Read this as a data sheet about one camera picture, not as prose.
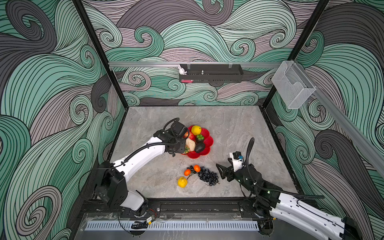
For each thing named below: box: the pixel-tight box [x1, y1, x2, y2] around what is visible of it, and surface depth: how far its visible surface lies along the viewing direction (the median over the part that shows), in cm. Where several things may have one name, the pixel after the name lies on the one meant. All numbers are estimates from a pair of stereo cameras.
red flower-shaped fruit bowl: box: [181, 125, 214, 159], surface depth 97 cm
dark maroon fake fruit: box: [196, 134, 205, 142], surface depth 97 cm
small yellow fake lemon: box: [177, 177, 188, 188], surface depth 80 cm
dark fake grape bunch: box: [198, 167, 219, 187], surface depth 83 cm
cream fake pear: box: [185, 137, 196, 152], surface depth 94 cm
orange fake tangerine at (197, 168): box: [193, 164, 201, 173], surface depth 83 cm
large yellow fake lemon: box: [191, 125, 202, 135], surface depth 100 cm
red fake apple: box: [183, 131, 194, 140], surface depth 97 cm
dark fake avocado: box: [195, 140, 205, 154], surface depth 94 cm
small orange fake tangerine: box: [184, 169, 192, 176], surface depth 85 cm
